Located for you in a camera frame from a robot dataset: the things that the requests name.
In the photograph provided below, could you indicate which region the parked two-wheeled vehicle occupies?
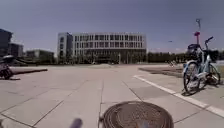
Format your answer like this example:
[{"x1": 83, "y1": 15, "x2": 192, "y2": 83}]
[{"x1": 0, "y1": 54, "x2": 16, "y2": 81}]

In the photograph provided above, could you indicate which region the pole with red sign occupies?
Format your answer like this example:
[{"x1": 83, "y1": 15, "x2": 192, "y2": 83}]
[{"x1": 193, "y1": 18, "x2": 202, "y2": 46}]

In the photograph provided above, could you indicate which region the large pale multi-storey building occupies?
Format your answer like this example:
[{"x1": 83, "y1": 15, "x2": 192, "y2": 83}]
[{"x1": 56, "y1": 31, "x2": 148, "y2": 65}]

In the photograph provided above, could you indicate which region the low grey building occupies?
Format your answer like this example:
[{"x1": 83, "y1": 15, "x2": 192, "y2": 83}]
[{"x1": 25, "y1": 49, "x2": 56, "y2": 65}]

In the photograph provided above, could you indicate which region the row of dark trees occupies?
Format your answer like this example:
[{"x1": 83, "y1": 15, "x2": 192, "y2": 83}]
[{"x1": 146, "y1": 49, "x2": 224, "y2": 64}]

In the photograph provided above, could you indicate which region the dark planting bed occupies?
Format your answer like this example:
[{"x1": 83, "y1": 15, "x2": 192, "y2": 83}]
[{"x1": 138, "y1": 66, "x2": 186, "y2": 79}]

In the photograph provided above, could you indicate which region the round metal manhole cover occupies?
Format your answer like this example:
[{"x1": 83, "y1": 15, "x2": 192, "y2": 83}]
[{"x1": 100, "y1": 100, "x2": 175, "y2": 128}]

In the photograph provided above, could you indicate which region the dark building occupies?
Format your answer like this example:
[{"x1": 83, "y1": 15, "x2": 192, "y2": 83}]
[{"x1": 0, "y1": 28, "x2": 24, "y2": 58}]

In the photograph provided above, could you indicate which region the blue and white bicycle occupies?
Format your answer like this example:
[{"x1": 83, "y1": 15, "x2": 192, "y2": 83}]
[{"x1": 181, "y1": 36, "x2": 222, "y2": 95}]

